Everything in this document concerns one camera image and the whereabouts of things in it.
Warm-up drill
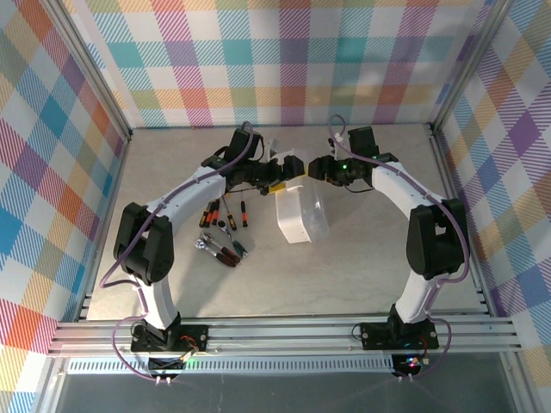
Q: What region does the yellow black handled screwdriver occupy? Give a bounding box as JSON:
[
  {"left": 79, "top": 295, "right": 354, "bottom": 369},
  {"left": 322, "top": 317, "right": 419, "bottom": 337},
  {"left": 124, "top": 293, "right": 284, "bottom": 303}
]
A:
[{"left": 221, "top": 194, "right": 238, "bottom": 231}]

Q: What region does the clear white plastic tool box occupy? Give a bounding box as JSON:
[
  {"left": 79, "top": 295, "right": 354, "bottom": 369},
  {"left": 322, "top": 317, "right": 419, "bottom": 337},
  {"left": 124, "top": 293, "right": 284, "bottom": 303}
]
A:
[{"left": 274, "top": 148, "right": 333, "bottom": 246}]

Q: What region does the green and silver hand tool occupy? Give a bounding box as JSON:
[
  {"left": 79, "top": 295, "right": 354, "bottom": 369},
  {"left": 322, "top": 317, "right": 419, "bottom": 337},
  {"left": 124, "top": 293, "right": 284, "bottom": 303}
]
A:
[{"left": 218, "top": 223, "right": 250, "bottom": 259}]

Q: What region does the red black handled ratchet wrench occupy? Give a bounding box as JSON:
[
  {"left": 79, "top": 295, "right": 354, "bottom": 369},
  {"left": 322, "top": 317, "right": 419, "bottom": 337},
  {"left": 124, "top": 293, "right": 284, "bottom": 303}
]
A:
[
  {"left": 201, "top": 231, "right": 243, "bottom": 263},
  {"left": 194, "top": 239, "right": 237, "bottom": 268}
]

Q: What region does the black right controller board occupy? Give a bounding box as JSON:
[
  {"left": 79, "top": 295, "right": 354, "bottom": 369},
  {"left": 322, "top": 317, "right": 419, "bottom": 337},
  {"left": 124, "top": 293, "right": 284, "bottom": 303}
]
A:
[{"left": 392, "top": 353, "right": 433, "bottom": 376}]

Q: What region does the black controller board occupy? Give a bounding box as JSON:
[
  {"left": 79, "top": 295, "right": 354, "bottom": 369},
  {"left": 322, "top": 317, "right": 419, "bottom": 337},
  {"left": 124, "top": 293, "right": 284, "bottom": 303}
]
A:
[
  {"left": 147, "top": 355, "right": 191, "bottom": 378},
  {"left": 392, "top": 353, "right": 433, "bottom": 376}
]

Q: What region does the black left controller board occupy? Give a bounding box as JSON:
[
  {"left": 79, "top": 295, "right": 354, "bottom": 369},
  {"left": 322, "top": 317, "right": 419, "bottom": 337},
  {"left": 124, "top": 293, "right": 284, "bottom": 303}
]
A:
[{"left": 147, "top": 355, "right": 191, "bottom": 378}]

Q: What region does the thin black left camera cable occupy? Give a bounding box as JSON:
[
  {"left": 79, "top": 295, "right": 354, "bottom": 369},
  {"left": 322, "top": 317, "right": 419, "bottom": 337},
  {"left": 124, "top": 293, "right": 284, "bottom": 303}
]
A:
[{"left": 223, "top": 183, "right": 268, "bottom": 197}]

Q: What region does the thin black camera cable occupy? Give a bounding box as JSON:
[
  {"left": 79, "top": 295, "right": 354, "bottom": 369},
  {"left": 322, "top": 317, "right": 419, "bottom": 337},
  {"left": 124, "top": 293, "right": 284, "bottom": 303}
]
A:
[
  {"left": 344, "top": 174, "right": 375, "bottom": 194},
  {"left": 223, "top": 183, "right": 268, "bottom": 197}
]

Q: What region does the thin black right camera cable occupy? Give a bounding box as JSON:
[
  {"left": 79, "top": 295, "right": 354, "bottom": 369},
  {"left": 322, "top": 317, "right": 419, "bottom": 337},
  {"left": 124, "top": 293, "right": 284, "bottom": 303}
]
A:
[{"left": 344, "top": 174, "right": 375, "bottom": 194}]

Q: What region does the aluminium table side rail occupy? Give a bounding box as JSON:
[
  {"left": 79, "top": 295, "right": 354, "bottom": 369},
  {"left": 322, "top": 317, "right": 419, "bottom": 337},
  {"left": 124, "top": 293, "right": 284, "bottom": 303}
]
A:
[
  {"left": 427, "top": 123, "right": 496, "bottom": 319},
  {"left": 75, "top": 128, "right": 134, "bottom": 322}
]

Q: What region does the aluminium frame post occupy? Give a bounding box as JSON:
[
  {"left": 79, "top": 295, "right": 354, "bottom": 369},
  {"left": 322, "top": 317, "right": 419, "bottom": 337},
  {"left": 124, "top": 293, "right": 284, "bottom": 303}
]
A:
[
  {"left": 40, "top": 0, "right": 134, "bottom": 143},
  {"left": 428, "top": 0, "right": 517, "bottom": 135}
]

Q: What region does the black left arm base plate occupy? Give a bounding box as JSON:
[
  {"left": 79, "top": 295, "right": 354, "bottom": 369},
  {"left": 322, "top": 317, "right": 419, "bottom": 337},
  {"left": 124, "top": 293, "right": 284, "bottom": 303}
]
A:
[{"left": 130, "top": 322, "right": 211, "bottom": 354}]

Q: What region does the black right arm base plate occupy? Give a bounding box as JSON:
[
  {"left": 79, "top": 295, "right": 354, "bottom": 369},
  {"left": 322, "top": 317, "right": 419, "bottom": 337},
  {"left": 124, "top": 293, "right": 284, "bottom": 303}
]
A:
[{"left": 359, "top": 321, "right": 440, "bottom": 350}]

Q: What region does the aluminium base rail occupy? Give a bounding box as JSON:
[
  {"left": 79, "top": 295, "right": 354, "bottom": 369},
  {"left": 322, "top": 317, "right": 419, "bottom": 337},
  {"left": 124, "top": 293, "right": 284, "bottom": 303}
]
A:
[{"left": 46, "top": 315, "right": 524, "bottom": 359}]

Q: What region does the white slotted cable duct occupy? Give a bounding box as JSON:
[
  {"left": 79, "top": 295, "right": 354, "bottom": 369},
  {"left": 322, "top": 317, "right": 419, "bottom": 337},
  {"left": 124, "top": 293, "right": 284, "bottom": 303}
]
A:
[{"left": 66, "top": 355, "right": 399, "bottom": 378}]

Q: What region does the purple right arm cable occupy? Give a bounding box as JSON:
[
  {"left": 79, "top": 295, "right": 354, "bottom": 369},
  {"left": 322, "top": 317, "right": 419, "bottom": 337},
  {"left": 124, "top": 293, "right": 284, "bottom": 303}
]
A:
[{"left": 329, "top": 114, "right": 473, "bottom": 380}]

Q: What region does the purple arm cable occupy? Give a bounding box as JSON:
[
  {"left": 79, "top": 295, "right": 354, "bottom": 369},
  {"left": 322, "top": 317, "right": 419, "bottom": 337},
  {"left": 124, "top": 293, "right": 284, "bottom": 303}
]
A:
[
  {"left": 99, "top": 120, "right": 264, "bottom": 382},
  {"left": 329, "top": 114, "right": 473, "bottom": 380}
]

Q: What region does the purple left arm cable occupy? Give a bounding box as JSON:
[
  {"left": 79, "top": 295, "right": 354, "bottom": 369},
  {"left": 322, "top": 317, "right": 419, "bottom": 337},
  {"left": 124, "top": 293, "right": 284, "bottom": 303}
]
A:
[{"left": 99, "top": 120, "right": 264, "bottom": 382}]

